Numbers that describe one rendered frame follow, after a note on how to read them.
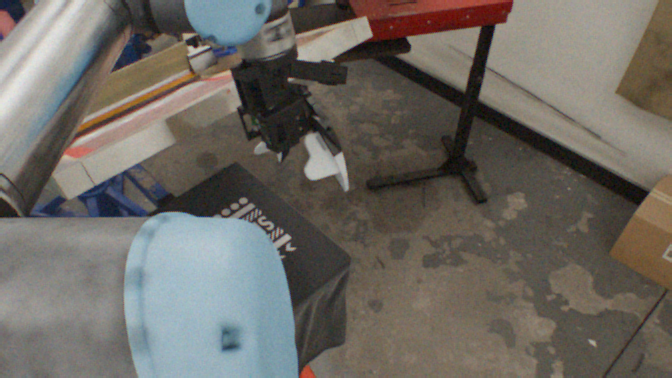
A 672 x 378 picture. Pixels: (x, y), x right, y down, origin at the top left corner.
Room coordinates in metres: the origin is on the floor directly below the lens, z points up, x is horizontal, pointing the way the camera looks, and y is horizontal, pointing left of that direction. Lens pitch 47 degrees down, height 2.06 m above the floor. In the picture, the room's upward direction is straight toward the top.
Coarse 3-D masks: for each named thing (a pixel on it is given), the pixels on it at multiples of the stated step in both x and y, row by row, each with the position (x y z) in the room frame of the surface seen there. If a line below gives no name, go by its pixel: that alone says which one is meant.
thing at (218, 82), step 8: (200, 80) 1.19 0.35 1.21; (208, 80) 1.12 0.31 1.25; (216, 80) 1.07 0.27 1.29; (224, 80) 1.02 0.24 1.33; (232, 80) 0.97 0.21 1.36; (200, 88) 1.04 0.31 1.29; (208, 88) 0.99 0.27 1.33; (216, 88) 0.95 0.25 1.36; (184, 96) 1.00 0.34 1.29; (192, 96) 0.96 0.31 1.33; (200, 96) 0.92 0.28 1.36; (168, 104) 0.97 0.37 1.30; (176, 104) 0.93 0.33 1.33; (184, 104) 0.89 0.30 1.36
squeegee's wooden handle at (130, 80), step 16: (176, 48) 1.20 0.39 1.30; (144, 64) 1.13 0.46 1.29; (160, 64) 1.15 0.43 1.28; (176, 64) 1.17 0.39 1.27; (112, 80) 1.07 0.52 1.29; (128, 80) 1.09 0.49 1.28; (144, 80) 1.10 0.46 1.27; (160, 80) 1.12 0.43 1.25; (96, 96) 1.03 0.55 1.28; (112, 96) 1.04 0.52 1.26; (128, 96) 1.06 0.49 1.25
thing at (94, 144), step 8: (152, 112) 0.94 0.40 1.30; (160, 112) 0.90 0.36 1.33; (168, 112) 0.87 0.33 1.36; (136, 120) 0.91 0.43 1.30; (144, 120) 0.87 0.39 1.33; (152, 120) 0.84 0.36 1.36; (96, 128) 1.02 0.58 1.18; (120, 128) 0.89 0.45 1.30; (128, 128) 0.85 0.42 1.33; (136, 128) 0.81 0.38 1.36; (104, 136) 0.86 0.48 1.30; (112, 136) 0.82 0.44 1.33; (120, 136) 0.79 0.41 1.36; (88, 144) 0.83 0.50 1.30; (96, 144) 0.80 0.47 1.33; (104, 144) 0.77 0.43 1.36; (72, 152) 0.81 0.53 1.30; (80, 152) 0.78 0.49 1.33; (88, 152) 0.75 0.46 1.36
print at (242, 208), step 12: (240, 204) 0.98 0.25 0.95; (252, 204) 0.98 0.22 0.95; (216, 216) 0.93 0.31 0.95; (228, 216) 0.93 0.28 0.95; (240, 216) 0.93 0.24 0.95; (252, 216) 0.93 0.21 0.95; (264, 216) 0.93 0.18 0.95; (264, 228) 0.89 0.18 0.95; (276, 228) 0.89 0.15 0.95; (276, 240) 0.85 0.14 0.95; (288, 240) 0.85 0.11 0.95; (288, 252) 0.81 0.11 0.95
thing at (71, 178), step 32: (320, 32) 0.93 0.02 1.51; (352, 32) 0.86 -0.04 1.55; (224, 64) 1.19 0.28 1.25; (224, 96) 0.67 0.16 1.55; (160, 128) 0.59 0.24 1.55; (192, 128) 0.61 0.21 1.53; (64, 160) 0.56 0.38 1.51; (96, 160) 0.52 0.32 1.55; (128, 160) 0.54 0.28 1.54; (64, 192) 0.48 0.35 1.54
